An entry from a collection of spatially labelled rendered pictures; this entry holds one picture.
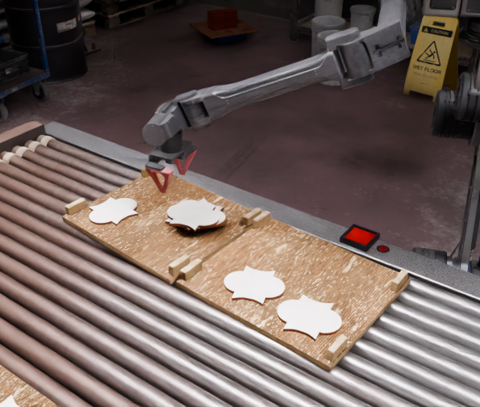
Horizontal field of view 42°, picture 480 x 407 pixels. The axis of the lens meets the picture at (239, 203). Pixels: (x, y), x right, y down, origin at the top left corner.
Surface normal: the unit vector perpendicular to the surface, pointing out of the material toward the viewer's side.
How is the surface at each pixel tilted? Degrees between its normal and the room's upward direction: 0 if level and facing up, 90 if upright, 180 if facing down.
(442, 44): 74
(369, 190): 0
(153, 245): 0
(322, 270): 0
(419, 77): 82
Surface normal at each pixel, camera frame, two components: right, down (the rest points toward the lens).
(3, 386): 0.00, -0.85
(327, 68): -0.25, 0.51
